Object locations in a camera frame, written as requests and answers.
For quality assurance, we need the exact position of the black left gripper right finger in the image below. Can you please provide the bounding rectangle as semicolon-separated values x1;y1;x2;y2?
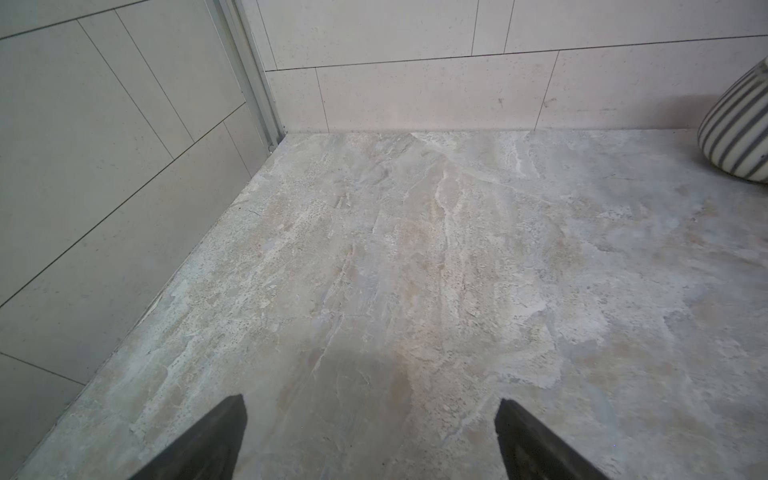
494;399;609;480

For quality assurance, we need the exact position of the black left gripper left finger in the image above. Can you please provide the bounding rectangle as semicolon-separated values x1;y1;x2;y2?
130;394;248;480

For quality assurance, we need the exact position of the striped white ceramic cup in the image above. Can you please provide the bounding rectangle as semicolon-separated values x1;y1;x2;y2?
696;59;767;184

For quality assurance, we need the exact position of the metal corner frame post left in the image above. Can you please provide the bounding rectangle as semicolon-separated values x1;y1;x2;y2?
206;0;285;153

